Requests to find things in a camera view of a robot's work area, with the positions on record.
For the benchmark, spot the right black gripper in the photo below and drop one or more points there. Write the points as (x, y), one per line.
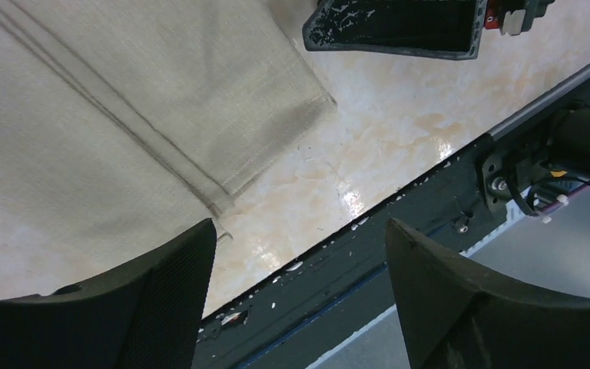
(449, 30)

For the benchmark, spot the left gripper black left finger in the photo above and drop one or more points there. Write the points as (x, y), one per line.
(144, 313)

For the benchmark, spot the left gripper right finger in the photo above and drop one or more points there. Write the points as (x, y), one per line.
(457, 313)

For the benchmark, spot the beige cloth napkin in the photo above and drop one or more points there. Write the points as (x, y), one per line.
(124, 123)

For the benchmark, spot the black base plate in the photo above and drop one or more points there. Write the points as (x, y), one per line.
(339, 291)

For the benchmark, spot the aluminium frame rail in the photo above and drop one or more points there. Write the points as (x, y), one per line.
(407, 258)

